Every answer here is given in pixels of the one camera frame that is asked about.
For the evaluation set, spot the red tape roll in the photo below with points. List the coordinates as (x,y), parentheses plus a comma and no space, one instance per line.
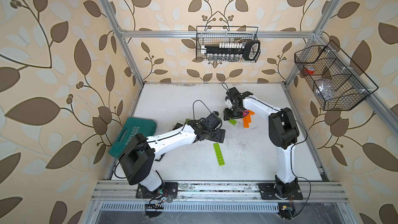
(309,70)

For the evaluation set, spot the clear plastic bag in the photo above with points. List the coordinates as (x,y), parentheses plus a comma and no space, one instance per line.
(324,88)

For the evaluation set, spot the wire basket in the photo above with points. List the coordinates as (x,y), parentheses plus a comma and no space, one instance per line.
(352,84)
(214,35)

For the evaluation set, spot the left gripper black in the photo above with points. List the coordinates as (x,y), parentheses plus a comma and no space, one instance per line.
(219,135)

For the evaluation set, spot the aluminium front rail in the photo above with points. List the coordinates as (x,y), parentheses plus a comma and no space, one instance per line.
(220,191)

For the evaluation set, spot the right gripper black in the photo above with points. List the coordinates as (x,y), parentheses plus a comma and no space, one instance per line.
(227,115)

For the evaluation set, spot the socket set in basket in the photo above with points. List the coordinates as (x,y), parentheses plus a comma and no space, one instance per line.
(247,51)

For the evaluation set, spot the back wire basket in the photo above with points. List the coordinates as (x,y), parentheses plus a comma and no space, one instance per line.
(214,35)

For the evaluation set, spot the orange brick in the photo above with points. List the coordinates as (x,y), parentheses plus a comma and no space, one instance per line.
(250,113)
(246,122)

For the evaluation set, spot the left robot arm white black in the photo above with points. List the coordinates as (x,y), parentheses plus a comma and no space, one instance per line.
(138,157)

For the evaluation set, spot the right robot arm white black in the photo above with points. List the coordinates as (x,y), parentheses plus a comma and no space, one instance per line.
(282,129)

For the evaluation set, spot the green plastic tool case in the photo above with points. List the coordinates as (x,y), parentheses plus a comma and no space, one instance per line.
(132,127)

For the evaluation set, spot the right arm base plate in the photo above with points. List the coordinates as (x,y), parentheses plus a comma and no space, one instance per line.
(279,192)

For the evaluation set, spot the green brick upside down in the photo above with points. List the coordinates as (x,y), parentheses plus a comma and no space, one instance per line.
(233,122)

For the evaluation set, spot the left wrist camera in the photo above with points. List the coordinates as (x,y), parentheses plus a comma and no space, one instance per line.
(214,120)

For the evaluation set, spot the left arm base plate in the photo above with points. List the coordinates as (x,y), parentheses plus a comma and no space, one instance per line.
(168,190)

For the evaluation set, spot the right wire basket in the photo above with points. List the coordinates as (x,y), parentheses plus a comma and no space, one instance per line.
(352,84)

